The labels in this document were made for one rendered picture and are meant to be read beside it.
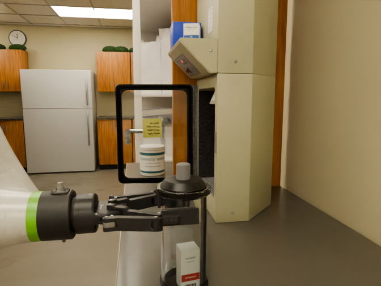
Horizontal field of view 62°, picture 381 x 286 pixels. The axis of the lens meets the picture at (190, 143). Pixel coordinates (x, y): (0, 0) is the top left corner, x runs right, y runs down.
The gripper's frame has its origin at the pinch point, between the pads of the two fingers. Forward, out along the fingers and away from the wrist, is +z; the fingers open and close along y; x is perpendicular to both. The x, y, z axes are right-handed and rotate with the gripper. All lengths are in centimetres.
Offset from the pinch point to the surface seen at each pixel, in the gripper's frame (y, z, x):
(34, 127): 519, -184, 30
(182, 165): -1.3, 0.0, -8.8
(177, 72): 71, 8, -31
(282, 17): 71, 53, -55
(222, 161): 33.7, 17.5, -1.9
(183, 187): -4.0, -0.2, -5.3
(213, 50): 34, 14, -35
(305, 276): 0.8, 28.2, 18.2
